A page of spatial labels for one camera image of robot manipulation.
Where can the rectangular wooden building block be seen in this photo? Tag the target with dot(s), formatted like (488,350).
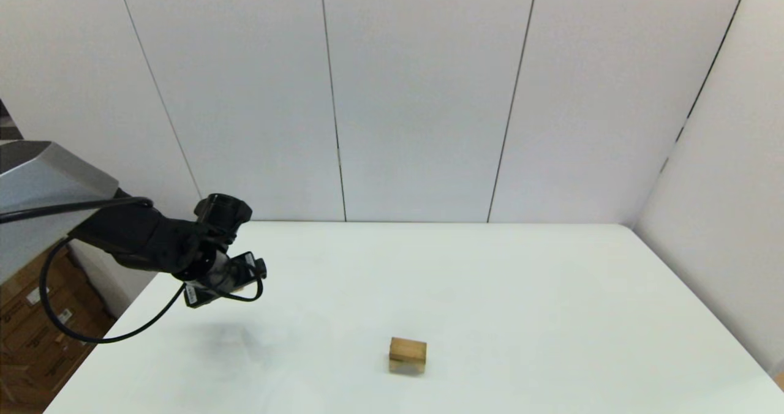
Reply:
(408,349)

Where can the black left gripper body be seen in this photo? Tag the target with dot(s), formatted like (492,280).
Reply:
(205,285)

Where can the arched wooden building block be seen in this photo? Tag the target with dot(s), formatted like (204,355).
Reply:
(407,368)

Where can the brown cardboard box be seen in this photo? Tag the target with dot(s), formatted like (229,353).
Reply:
(49,279)
(67,365)
(52,327)

